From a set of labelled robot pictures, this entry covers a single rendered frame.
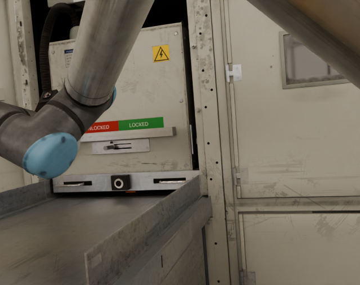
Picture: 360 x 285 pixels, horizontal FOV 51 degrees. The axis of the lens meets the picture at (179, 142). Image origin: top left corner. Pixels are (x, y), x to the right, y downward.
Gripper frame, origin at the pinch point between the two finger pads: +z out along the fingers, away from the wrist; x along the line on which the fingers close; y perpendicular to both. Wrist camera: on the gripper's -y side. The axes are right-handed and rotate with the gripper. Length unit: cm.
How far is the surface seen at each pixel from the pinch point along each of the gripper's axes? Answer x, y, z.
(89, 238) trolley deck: 12.0, 26.1, -15.9
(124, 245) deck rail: 27.1, 25.2, -31.3
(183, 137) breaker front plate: 22.5, 0.3, 26.0
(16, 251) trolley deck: 0.0, 27.3, -24.0
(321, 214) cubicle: 62, 26, 24
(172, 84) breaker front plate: 20.7, -16.7, 23.0
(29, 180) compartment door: -33.5, 10.9, 23.0
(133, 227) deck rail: 27.2, 22.7, -27.3
